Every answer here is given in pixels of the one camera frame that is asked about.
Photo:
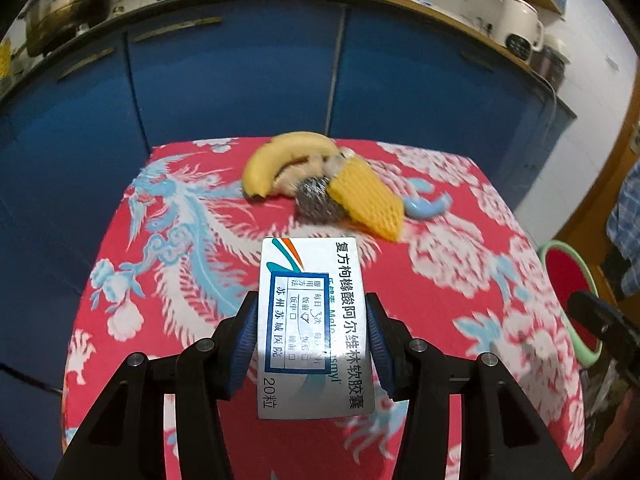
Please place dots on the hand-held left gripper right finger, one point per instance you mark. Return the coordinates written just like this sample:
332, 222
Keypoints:
384, 352

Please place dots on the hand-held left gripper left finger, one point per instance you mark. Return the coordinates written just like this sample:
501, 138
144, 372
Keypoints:
244, 342

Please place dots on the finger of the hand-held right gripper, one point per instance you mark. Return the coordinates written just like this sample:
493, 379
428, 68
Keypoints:
600, 320

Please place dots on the red bucket with green rim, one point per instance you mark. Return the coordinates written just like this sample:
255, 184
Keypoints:
570, 270

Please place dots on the white medicine box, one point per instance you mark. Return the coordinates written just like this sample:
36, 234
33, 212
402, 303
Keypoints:
310, 280

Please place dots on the blue plaid cloth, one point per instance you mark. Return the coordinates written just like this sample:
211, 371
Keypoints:
625, 230

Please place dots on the red floral tablecloth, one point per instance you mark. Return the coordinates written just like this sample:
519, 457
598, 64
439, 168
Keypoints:
175, 270

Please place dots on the wooden door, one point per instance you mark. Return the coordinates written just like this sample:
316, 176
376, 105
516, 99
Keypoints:
595, 185

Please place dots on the light blue plastic spoon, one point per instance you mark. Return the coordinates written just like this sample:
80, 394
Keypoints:
425, 210

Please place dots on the steel wool scrubber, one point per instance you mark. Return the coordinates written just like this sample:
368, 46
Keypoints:
312, 201

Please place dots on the yellow foam fruit net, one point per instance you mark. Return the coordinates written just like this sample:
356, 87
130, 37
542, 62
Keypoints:
365, 195

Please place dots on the banana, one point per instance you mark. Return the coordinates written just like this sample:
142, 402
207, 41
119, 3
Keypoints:
280, 155

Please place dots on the dark rice cooker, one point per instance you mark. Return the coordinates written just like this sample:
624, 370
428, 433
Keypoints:
547, 67

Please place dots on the blue kitchen cabinet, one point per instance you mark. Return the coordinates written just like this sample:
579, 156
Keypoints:
200, 85

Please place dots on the white bowl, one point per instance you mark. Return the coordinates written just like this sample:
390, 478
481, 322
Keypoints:
557, 45

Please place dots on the white soy milk maker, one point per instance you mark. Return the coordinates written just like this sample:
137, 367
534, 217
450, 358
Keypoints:
517, 25

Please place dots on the yellow-labelled oil bottle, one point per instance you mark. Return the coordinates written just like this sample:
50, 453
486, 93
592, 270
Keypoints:
4, 65

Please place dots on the steel steamer pot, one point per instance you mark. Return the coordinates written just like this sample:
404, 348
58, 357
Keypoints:
65, 5

